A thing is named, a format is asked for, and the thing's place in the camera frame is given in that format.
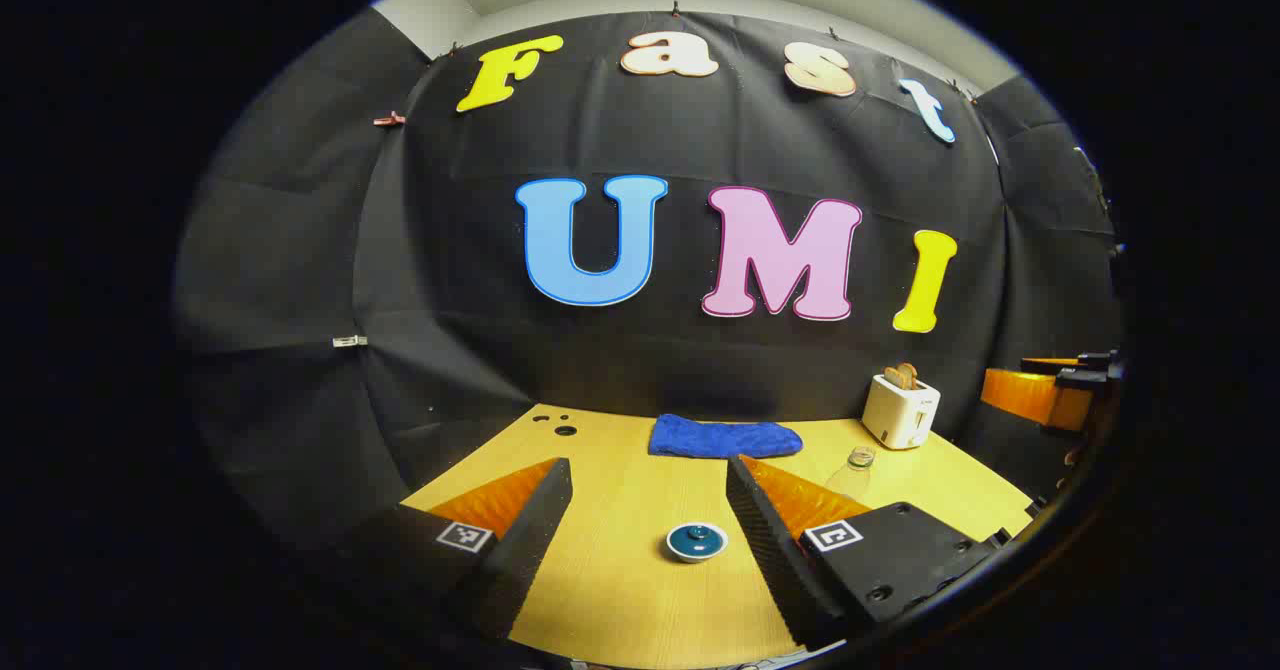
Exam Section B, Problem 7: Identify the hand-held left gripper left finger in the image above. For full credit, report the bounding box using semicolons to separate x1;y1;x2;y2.
320;457;574;646

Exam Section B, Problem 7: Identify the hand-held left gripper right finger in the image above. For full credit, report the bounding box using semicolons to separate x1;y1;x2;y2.
725;453;1006;653

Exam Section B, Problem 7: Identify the clear water bottle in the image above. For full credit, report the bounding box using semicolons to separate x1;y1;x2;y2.
825;446;878;501

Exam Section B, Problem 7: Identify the blue towel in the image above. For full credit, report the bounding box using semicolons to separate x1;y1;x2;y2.
648;413;804;459

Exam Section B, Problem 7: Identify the white toaster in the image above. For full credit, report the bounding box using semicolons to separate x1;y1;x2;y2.
862;373;942;450

